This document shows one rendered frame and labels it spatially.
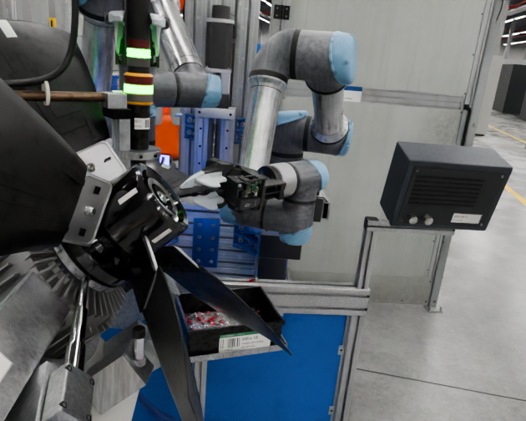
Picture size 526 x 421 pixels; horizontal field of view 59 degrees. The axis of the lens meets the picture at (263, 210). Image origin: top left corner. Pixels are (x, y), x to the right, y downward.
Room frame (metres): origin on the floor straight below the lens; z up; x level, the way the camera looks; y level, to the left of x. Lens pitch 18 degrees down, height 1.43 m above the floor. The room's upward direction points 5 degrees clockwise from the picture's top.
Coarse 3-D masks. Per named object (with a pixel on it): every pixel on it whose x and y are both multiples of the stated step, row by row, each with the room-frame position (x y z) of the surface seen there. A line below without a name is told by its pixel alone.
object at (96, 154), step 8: (96, 144) 0.68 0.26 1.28; (104, 144) 0.69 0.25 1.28; (80, 152) 0.67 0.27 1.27; (88, 152) 0.67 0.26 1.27; (96, 152) 0.68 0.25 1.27; (104, 152) 0.68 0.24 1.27; (112, 152) 0.69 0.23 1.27; (88, 160) 0.66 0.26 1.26; (96, 160) 0.67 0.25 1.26; (112, 160) 0.68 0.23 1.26; (96, 168) 0.66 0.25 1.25; (104, 168) 0.67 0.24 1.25; (112, 168) 0.67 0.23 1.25; (120, 168) 0.68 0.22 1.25; (104, 176) 0.66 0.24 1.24; (112, 176) 0.67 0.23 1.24
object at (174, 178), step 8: (120, 160) 0.91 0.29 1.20; (128, 160) 0.92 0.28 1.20; (152, 160) 0.97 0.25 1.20; (128, 168) 0.88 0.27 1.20; (152, 168) 0.92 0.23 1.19; (160, 168) 0.94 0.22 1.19; (168, 176) 0.89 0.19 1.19; (176, 176) 0.91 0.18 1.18; (184, 176) 0.95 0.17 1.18; (168, 184) 0.83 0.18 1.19; (176, 184) 0.86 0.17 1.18; (176, 192) 0.80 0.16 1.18; (184, 192) 0.82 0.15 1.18; (192, 192) 0.85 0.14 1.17
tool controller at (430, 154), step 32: (416, 160) 1.08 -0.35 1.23; (448, 160) 1.10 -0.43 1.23; (480, 160) 1.12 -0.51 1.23; (384, 192) 1.20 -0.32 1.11; (416, 192) 1.10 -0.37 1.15; (448, 192) 1.10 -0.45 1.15; (480, 192) 1.11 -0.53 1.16; (416, 224) 1.13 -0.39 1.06; (448, 224) 1.13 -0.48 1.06; (480, 224) 1.14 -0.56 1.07
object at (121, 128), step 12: (108, 96) 0.69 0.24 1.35; (120, 96) 0.70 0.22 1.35; (108, 108) 0.69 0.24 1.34; (120, 108) 0.70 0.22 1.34; (120, 120) 0.70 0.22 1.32; (120, 132) 0.70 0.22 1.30; (120, 144) 0.70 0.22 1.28; (120, 156) 0.70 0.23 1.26; (132, 156) 0.70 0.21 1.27; (144, 156) 0.70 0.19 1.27; (156, 156) 0.71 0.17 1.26
